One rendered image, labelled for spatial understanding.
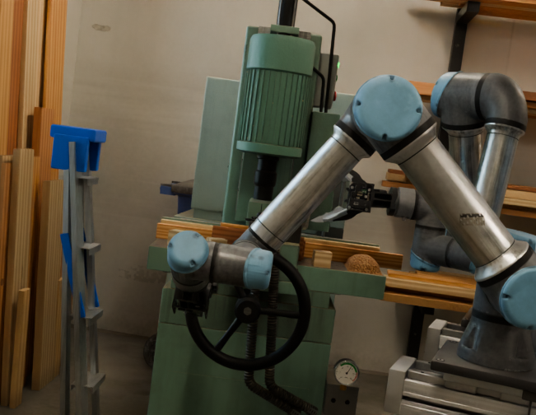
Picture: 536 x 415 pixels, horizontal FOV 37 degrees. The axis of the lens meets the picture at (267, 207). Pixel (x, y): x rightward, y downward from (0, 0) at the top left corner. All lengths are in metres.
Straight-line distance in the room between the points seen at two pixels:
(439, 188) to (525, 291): 0.23
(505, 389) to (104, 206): 3.33
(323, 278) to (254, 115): 0.46
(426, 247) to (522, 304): 0.55
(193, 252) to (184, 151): 3.09
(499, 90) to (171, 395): 1.10
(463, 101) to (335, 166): 0.55
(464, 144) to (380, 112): 0.69
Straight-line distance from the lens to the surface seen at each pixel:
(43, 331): 3.65
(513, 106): 1.98
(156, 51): 4.60
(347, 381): 2.03
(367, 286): 2.04
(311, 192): 1.57
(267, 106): 2.08
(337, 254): 2.18
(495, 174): 1.95
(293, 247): 1.92
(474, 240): 1.48
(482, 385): 1.66
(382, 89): 1.43
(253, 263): 1.47
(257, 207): 2.12
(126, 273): 4.66
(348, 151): 1.57
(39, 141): 3.70
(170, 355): 2.08
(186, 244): 1.46
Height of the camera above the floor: 1.19
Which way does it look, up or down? 5 degrees down
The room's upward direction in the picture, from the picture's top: 7 degrees clockwise
